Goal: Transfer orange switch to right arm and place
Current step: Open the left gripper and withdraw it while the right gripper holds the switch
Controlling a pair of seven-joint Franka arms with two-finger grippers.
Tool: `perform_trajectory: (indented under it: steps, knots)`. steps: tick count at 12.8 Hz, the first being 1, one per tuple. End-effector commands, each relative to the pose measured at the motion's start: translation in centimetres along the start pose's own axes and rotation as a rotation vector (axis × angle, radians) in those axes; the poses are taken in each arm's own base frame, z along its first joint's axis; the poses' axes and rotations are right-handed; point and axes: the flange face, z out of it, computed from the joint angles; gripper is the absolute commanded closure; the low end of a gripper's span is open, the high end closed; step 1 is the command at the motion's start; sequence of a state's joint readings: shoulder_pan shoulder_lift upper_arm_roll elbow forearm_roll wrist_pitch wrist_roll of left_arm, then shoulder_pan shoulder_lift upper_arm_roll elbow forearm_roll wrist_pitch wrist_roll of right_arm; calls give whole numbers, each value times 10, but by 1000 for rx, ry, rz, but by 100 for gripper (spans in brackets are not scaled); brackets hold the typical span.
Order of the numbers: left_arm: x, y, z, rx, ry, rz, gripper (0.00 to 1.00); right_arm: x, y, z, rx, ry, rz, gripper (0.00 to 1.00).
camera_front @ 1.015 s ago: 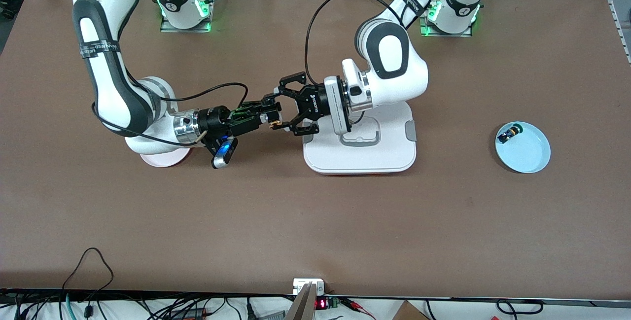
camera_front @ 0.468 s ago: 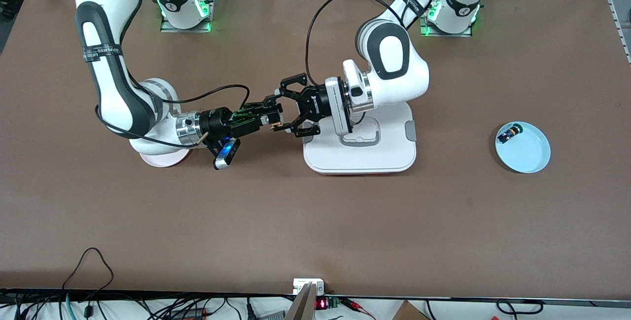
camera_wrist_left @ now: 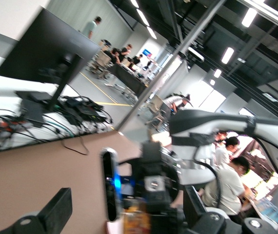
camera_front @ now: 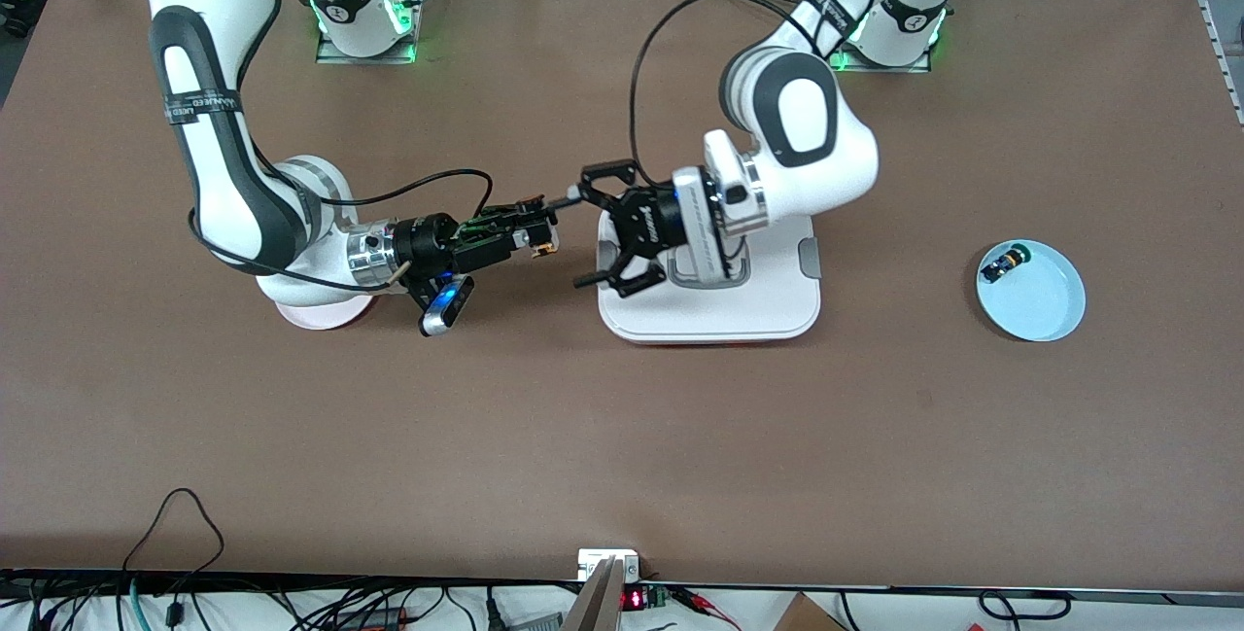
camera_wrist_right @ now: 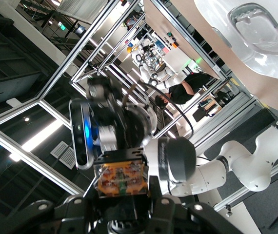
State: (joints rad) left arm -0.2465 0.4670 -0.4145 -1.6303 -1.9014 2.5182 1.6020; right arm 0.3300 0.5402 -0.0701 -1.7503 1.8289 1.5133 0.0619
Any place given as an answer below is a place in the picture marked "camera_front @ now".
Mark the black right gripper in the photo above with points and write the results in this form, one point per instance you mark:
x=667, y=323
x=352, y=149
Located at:
x=428, y=238

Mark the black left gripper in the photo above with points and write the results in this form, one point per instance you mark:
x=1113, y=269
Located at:
x=649, y=221

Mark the orange black switch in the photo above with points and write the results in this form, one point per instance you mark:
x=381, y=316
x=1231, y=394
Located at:
x=548, y=240

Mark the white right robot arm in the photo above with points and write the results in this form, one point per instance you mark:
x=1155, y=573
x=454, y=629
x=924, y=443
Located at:
x=224, y=193

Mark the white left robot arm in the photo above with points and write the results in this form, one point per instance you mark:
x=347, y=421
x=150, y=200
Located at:
x=807, y=116

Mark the white lidded container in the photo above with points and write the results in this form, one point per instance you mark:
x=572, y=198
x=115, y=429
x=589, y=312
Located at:
x=709, y=320

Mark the pink round plate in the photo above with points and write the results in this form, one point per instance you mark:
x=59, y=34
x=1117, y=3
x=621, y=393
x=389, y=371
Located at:
x=321, y=320

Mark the small white box device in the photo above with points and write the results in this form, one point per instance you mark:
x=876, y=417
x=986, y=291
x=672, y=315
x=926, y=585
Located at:
x=595, y=563

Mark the red digit display board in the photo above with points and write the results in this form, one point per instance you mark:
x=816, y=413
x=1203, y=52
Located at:
x=633, y=600

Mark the black toy with green tip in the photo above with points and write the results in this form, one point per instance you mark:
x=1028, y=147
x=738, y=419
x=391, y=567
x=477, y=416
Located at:
x=1003, y=264

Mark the red clip lead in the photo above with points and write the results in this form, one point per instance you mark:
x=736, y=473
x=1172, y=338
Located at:
x=705, y=607

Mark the light blue round plate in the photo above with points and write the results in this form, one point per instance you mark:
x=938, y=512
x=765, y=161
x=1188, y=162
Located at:
x=1030, y=305

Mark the black power adapter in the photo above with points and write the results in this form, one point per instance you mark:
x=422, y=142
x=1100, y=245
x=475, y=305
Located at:
x=374, y=618

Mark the brown cardboard piece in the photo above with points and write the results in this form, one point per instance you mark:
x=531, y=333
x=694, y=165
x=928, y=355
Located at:
x=807, y=616

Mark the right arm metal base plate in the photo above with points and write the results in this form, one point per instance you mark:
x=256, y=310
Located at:
x=364, y=59

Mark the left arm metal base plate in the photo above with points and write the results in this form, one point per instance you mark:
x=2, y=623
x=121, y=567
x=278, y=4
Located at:
x=880, y=69

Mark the grey slanted post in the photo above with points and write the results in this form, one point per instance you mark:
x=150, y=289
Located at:
x=595, y=607

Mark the perforated metal rail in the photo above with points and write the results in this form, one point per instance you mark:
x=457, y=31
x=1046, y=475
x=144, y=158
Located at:
x=1220, y=48

